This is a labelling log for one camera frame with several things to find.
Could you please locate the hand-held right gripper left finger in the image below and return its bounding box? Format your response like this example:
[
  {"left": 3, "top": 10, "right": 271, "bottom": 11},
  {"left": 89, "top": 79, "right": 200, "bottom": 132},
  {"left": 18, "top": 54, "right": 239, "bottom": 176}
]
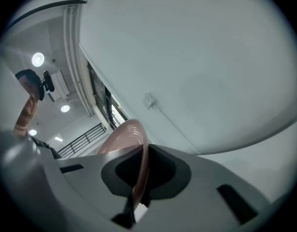
[{"left": 55, "top": 144, "right": 146, "bottom": 232}]

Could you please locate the white air conditioner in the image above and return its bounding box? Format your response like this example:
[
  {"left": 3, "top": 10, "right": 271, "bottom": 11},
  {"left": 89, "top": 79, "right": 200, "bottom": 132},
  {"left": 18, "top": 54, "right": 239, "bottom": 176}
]
[{"left": 50, "top": 69, "right": 72, "bottom": 101}]

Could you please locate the big pink plate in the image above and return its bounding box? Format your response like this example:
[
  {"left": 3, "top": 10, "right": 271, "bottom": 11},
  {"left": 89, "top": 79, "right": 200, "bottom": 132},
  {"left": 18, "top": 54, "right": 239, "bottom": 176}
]
[{"left": 97, "top": 118, "right": 149, "bottom": 210}]

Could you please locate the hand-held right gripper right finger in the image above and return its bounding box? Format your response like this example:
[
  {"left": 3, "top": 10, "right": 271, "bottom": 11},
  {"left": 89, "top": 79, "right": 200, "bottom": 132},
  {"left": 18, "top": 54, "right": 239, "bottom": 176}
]
[{"left": 136, "top": 144, "right": 271, "bottom": 232}]

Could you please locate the black head-mounted camera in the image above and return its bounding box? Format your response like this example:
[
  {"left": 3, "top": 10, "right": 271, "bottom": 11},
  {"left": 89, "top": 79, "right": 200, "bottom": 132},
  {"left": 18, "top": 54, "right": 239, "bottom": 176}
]
[{"left": 39, "top": 70, "right": 55, "bottom": 100}]

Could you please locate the black railing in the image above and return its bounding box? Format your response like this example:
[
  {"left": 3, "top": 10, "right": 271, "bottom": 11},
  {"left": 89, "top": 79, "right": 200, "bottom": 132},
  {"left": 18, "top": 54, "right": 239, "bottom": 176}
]
[{"left": 58, "top": 122, "right": 108, "bottom": 159}]

